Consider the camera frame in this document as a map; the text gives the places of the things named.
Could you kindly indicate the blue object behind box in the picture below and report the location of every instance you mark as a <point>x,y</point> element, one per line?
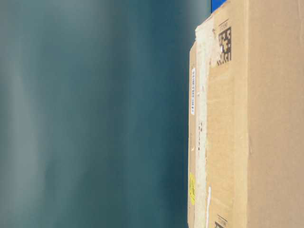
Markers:
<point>219,5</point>

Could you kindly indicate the brown cardboard box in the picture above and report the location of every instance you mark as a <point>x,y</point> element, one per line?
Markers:
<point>246,117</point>

